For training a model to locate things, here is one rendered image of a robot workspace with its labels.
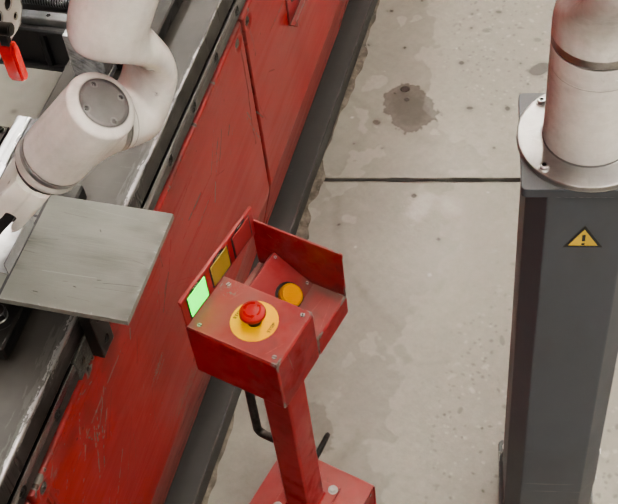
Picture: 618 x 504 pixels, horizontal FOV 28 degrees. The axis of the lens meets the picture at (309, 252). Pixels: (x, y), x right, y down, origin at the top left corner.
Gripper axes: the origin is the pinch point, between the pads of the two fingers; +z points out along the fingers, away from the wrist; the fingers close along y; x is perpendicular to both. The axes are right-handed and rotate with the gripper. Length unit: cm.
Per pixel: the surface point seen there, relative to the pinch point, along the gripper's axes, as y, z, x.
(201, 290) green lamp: -10.6, 6.3, 31.5
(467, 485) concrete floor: -30, 45, 112
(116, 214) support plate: -8.1, -2.5, 13.3
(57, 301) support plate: 7.2, -0.9, 11.5
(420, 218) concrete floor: -95, 60, 94
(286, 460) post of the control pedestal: -11, 40, 69
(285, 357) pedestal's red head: -4.5, 0.5, 45.1
